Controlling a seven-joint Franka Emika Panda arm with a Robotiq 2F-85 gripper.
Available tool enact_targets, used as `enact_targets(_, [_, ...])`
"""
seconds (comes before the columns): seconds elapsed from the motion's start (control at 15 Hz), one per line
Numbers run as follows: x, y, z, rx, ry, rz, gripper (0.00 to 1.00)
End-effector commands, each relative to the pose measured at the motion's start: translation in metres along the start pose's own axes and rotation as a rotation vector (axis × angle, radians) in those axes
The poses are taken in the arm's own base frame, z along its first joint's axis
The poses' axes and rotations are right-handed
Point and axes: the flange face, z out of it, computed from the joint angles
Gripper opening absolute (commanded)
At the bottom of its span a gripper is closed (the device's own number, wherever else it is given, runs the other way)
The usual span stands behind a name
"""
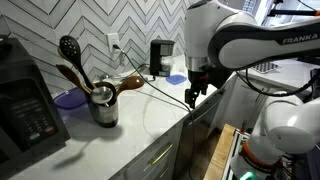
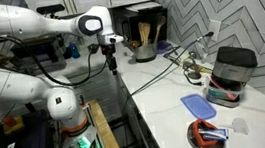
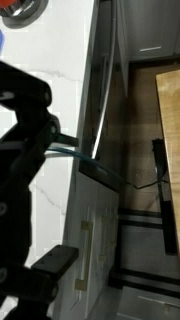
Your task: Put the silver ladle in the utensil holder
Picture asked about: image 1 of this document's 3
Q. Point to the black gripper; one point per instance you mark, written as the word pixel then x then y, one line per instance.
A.
pixel 199 84

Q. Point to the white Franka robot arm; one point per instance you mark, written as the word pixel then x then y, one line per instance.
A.
pixel 221 40

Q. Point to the brown wooden ladle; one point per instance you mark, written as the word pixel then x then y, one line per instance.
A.
pixel 129 83

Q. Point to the steel utensil holder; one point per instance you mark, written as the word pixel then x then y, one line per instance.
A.
pixel 106 114

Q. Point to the blue container lid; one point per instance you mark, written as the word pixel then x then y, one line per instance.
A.
pixel 175 79

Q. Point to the black coffee maker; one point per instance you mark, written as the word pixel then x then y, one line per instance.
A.
pixel 158 49

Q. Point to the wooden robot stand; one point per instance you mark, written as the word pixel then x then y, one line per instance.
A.
pixel 219 159

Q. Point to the silver measuring cup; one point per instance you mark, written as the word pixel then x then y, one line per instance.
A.
pixel 101 95

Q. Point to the dark wooden spoon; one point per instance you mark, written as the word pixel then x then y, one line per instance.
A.
pixel 72 77

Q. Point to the black slotted spoon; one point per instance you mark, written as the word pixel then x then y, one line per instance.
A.
pixel 71 49

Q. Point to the light wooden spoon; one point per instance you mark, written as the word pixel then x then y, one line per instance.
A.
pixel 61 53

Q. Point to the black microwave oven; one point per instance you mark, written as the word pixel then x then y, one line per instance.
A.
pixel 30 125

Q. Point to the gold drawer handle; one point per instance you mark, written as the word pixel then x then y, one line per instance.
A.
pixel 160 153

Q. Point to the white wall outlet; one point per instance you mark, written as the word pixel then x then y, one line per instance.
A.
pixel 113 39

